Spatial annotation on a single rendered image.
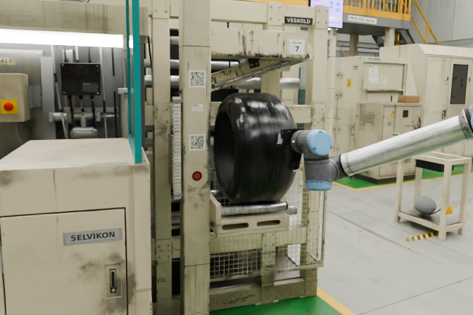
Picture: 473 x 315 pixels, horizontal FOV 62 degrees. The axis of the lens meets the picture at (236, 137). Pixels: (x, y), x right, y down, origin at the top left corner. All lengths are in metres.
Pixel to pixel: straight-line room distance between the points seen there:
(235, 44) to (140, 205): 1.23
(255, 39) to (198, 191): 0.87
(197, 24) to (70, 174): 0.97
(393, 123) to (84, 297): 5.73
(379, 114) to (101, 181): 5.52
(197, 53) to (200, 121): 0.31
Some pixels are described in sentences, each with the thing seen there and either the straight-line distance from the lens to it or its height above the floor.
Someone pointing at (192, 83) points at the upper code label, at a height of 1.49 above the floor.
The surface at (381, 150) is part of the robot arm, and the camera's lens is 1.46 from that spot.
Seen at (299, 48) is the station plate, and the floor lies 1.69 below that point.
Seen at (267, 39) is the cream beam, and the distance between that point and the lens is 2.18.
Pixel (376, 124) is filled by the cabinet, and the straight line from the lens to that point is 6.35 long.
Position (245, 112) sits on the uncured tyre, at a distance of 1.75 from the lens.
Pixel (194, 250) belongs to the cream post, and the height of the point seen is 0.70.
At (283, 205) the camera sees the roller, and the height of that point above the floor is 0.91.
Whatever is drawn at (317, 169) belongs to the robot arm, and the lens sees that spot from 1.40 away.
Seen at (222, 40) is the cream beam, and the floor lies 1.72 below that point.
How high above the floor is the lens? 1.48
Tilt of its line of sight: 8 degrees down
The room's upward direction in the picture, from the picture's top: 1 degrees clockwise
